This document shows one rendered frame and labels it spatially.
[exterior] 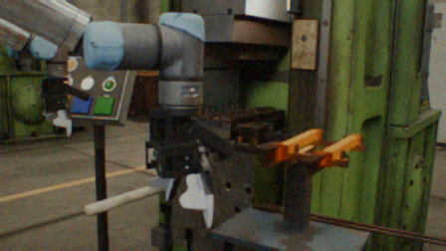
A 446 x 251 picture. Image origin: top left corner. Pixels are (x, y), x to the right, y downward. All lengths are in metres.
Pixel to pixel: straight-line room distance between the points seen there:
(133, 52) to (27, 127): 5.66
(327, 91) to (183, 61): 0.88
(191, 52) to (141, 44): 0.08
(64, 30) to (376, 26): 1.34
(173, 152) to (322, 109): 0.89
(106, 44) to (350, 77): 0.98
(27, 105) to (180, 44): 5.56
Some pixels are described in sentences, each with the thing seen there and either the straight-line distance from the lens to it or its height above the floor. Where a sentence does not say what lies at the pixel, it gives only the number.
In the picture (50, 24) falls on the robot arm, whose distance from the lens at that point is 0.77.
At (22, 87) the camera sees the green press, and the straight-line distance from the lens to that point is 6.20.
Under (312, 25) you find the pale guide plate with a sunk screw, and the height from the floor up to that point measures 1.34.
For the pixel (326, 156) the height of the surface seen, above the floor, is 1.01.
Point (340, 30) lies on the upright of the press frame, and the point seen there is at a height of 1.32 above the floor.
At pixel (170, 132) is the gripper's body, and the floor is 1.09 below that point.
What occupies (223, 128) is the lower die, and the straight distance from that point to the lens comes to 1.56.
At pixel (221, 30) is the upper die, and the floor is 1.31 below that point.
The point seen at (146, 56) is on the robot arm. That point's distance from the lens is 0.67.
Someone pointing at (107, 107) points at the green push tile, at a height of 1.00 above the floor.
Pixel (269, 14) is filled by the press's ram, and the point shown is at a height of 1.38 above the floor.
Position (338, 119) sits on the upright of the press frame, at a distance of 1.50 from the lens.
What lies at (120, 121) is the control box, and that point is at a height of 0.95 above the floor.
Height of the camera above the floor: 1.22
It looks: 10 degrees down
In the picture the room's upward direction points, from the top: 2 degrees clockwise
